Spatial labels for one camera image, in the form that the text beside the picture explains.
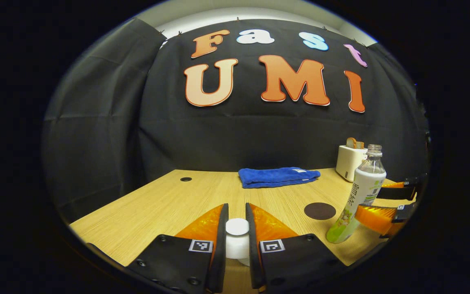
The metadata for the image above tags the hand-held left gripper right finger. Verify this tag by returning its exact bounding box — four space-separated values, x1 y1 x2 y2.
245 203 348 290

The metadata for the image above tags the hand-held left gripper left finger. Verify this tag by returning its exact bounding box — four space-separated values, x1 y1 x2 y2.
126 203 230 294

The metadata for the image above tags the white teacup lid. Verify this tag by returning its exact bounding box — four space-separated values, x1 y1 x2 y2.
225 218 252 267

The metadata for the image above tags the clear plastic water bottle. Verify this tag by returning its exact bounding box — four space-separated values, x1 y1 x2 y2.
326 144 387 244

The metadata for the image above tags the dark brown round coaster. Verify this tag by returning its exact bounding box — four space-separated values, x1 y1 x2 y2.
304 202 337 221

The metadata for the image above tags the white toaster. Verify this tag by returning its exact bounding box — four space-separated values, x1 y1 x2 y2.
336 145 368 183

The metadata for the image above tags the blue folded towel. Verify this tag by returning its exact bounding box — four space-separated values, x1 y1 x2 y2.
238 167 321 189

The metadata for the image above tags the black backdrop cloth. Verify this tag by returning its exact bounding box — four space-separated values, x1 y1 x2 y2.
41 16 430 225

